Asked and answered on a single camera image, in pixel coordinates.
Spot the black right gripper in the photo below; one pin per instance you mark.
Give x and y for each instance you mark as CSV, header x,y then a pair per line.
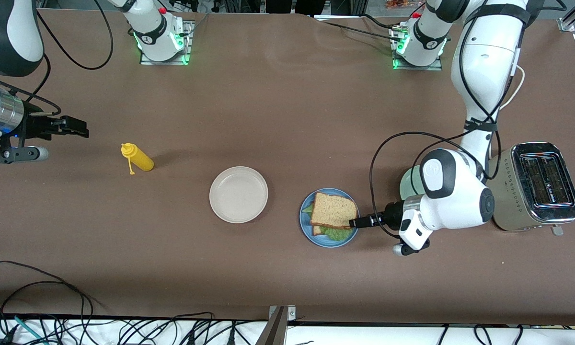
x,y
34,127

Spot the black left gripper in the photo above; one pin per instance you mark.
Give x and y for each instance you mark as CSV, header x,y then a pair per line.
x,y
392,213

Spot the green lettuce leaf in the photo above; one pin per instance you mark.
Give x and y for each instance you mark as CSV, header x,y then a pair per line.
x,y
335,234

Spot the brown bread slice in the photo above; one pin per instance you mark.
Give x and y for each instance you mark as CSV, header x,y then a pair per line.
x,y
316,231
333,208

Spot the yellow squeeze bottle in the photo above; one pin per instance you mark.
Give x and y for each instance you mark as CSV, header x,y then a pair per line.
x,y
141,160

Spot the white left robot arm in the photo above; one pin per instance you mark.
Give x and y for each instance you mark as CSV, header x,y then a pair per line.
x,y
479,72

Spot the blue round plate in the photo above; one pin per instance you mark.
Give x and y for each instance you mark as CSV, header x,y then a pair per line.
x,y
329,243

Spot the green round plate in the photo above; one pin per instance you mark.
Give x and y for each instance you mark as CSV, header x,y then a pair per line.
x,y
409,187

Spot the beige round plate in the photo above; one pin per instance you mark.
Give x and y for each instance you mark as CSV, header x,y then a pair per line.
x,y
238,194

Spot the beige chrome toaster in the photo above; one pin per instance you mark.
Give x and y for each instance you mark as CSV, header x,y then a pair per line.
x,y
508,211

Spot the orange packets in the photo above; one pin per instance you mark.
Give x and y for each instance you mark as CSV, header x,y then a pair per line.
x,y
397,4

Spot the metal table edge bracket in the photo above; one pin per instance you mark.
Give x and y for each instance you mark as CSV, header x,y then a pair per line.
x,y
291,314

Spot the aluminium profile post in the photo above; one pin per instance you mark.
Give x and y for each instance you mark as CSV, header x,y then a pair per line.
x,y
273,333

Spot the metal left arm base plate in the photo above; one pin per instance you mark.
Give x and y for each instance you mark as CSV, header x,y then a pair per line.
x,y
436,68

